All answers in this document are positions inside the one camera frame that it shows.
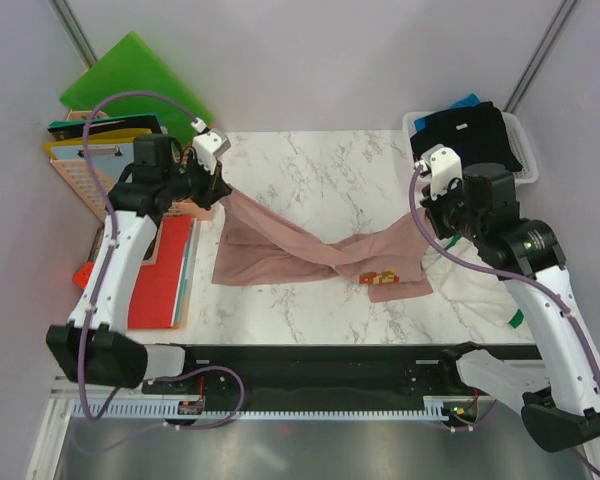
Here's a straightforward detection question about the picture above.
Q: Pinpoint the red folder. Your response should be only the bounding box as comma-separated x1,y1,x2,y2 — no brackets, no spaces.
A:
127,216,194,331

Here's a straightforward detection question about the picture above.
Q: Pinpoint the orange desk organizer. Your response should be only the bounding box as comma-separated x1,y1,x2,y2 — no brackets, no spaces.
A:
164,124,223,222

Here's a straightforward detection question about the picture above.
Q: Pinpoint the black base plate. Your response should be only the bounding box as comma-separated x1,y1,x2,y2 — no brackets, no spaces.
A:
139,341,546,414

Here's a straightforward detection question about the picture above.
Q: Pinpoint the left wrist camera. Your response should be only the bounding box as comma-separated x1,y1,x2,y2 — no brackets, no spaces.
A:
192,128,231,174

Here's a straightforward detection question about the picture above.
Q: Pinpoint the green plastic folder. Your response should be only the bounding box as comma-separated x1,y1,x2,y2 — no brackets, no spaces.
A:
60,32,214,143

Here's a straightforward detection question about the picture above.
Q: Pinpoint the black t shirt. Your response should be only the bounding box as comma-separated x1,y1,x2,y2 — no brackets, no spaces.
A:
410,102,522,173

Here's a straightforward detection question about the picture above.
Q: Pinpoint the black folder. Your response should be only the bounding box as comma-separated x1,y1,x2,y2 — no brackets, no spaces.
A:
47,114,162,140

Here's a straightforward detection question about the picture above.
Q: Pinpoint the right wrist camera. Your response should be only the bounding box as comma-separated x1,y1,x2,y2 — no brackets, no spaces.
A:
416,144,463,200

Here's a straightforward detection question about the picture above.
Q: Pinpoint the white laundry basket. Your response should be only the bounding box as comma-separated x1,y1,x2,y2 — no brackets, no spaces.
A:
402,111,539,186

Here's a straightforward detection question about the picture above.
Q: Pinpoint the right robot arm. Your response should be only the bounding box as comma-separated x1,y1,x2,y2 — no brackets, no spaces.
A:
414,163,600,453

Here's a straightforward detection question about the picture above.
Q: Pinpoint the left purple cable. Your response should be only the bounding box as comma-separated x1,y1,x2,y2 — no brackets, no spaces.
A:
76,91,246,432

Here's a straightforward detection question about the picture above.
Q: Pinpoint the pink file rack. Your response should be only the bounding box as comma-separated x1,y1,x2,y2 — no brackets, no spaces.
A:
47,108,131,224

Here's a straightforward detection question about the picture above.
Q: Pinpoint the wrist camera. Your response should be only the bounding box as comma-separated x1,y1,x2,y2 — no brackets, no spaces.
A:
416,144,463,200
192,128,231,174

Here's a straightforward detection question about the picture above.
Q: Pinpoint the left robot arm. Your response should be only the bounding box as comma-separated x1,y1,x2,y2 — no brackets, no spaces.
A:
46,129,231,388

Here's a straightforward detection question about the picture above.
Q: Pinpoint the pink t shirt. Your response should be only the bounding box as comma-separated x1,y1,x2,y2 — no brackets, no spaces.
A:
212,189,433,303

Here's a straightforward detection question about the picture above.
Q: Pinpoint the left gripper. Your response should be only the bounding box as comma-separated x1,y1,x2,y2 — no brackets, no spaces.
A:
163,150,232,212

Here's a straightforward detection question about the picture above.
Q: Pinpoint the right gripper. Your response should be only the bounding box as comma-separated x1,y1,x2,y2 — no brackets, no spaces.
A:
420,173,487,243

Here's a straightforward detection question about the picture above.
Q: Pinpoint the white t shirt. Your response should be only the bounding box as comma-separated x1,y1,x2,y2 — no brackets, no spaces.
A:
419,234,526,329

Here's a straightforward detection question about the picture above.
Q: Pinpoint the blue clipboard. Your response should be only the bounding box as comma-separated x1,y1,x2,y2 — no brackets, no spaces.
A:
49,142,134,183

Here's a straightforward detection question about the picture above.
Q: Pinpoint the white cable duct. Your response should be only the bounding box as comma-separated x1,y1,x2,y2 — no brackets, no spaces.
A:
70,396,459,422

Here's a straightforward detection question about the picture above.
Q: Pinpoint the yellow folder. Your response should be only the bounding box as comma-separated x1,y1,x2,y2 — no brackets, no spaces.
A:
43,129,150,160

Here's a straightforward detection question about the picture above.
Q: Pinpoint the red cube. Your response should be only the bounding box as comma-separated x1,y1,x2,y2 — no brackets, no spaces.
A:
72,261,94,290

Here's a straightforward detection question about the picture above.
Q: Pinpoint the green t shirt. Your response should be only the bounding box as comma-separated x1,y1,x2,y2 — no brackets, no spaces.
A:
444,236,525,330

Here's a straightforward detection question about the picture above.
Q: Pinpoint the brown book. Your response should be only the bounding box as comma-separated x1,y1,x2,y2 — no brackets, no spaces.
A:
87,225,104,263

